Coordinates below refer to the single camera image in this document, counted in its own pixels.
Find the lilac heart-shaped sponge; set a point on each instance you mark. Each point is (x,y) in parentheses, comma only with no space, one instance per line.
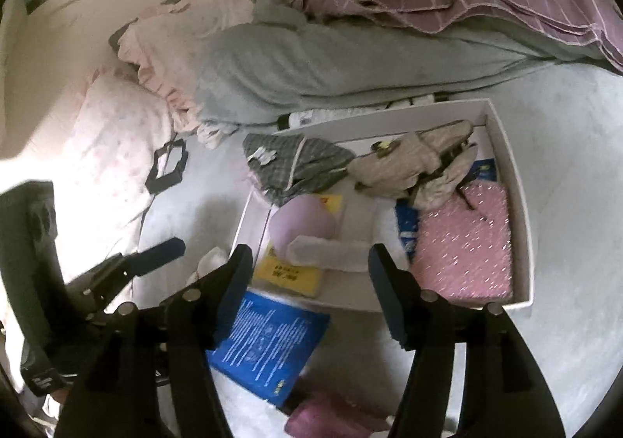
(304,215)

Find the yellow tissue pack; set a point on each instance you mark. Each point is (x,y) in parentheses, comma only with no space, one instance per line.
(271,271)

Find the white tube black cap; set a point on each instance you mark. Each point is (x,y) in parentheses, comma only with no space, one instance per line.
(314,116)

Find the purple white cloth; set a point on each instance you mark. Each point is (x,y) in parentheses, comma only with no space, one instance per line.
(317,414)

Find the grey-green fleece blanket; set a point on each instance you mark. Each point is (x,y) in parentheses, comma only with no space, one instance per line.
(282,63)

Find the pink glitter sponge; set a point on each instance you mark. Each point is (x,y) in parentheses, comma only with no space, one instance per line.
(464,249)

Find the white shallow cardboard box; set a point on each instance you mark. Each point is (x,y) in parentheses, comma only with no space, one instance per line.
(373,219)

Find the pink floral pillow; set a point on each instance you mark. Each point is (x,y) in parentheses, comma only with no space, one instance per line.
(100,190)

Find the grey plaid garment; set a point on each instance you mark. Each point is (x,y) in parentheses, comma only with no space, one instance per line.
(285,166)

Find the beige striped garment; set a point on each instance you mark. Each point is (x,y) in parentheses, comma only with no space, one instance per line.
(423,167)

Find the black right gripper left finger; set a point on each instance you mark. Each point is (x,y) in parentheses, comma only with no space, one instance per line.
(226,290)

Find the pink ruffled garment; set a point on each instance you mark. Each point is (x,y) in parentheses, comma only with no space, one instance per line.
(166,44)

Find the black lace choker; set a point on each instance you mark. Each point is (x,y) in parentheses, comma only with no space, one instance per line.
(168,167)

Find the white fluffy pompom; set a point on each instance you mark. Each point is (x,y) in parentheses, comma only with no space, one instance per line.
(212,260)

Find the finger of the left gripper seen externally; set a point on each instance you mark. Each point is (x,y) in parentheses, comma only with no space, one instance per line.
(141,263)

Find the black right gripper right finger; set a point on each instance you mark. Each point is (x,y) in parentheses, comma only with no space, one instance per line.
(398,294)

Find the blue mask package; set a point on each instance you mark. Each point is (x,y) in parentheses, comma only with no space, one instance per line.
(268,346)

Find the white wrapped pad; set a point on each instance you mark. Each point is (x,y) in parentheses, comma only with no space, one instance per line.
(346,256)

